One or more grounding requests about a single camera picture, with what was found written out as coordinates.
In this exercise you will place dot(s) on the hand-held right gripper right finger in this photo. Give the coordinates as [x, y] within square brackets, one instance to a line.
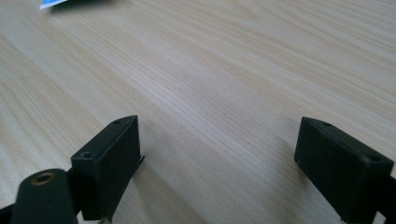
[342, 174]

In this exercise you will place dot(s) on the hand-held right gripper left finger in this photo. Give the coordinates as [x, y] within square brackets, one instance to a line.
[106, 168]

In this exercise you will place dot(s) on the blue and white packet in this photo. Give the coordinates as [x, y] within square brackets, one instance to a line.
[51, 3]

